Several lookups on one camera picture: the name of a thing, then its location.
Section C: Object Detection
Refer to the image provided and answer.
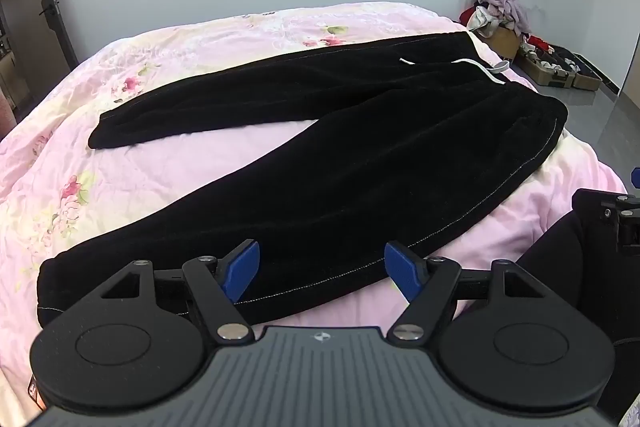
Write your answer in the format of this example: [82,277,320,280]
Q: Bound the black velvet pants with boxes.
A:
[37,32,567,325]

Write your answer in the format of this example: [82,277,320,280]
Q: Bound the open box of shoes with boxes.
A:
[514,44,602,92]

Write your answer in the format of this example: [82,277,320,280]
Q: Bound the pink floral bed quilt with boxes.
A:
[1,3,639,426]

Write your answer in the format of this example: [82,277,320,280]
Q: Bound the brown cardboard box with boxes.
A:
[476,26,521,61]

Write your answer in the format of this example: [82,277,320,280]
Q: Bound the pile of clothes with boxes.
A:
[459,0,532,39]

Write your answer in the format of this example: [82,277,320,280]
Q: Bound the dark wooden door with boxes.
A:
[1,0,79,119]

